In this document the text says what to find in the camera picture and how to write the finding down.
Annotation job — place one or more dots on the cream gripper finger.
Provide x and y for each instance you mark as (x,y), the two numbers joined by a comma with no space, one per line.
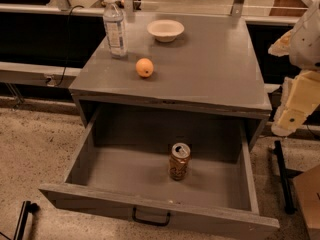
(281,46)
(300,97)

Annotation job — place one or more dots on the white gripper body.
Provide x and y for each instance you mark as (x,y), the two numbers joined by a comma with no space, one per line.
(306,49)

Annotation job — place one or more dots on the orange soda can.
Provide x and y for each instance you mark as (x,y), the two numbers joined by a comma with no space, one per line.
(178,161)

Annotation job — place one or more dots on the grey cabinet counter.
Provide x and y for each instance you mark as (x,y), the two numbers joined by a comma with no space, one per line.
(211,67)

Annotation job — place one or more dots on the open grey drawer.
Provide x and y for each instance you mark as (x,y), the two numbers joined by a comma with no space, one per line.
(122,162)

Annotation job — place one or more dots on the brown cardboard box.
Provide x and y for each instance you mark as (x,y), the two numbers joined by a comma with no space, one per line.
(307,188)

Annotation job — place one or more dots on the black metal stand leg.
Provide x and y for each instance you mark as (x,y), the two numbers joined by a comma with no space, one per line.
(285,175)

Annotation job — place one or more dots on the white paper bowl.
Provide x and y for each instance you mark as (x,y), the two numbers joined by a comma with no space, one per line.
(165,30)

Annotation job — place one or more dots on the orange fruit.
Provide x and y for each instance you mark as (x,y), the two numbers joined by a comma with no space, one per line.
(144,67)

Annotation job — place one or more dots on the clear plastic water bottle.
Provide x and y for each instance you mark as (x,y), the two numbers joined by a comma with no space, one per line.
(114,25)

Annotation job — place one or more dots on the black drawer handle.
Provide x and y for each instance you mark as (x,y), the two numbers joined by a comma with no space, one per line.
(153,218)

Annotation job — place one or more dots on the black metal bracket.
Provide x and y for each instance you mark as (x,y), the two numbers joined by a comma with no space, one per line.
(27,208)

